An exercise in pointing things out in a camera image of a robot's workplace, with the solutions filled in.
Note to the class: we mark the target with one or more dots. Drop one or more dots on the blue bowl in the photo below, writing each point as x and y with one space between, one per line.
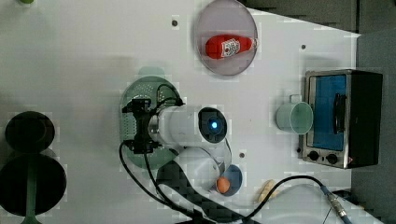
234 174

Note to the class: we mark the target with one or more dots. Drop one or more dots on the small black cup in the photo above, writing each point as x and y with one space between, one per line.
30 132

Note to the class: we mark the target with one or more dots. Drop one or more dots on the yellow banana toy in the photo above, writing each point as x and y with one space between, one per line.
268 185

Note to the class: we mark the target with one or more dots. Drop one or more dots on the large black cup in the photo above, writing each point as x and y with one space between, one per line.
50 184

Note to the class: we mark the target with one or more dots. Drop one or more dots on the green spatula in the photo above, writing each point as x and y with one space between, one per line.
30 217

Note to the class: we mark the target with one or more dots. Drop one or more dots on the green oval strainer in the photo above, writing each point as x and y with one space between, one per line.
150 83

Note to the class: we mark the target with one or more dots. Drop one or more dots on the green mug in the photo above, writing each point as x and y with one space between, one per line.
295 116

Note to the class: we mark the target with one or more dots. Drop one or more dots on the red ketchup bottle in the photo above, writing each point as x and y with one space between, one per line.
224 46

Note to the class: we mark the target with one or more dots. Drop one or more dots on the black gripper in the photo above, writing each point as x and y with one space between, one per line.
142 142

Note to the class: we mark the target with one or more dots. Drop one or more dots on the grey round plate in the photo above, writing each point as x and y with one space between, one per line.
225 17

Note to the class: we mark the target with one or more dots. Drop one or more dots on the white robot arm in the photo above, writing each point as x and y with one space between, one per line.
189 161

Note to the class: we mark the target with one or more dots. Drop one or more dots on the orange egg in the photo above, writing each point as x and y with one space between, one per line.
223 184

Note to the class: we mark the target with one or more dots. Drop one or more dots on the green round object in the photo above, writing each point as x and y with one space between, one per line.
27 1

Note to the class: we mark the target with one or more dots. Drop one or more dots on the black toaster oven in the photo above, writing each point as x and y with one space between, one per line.
347 117

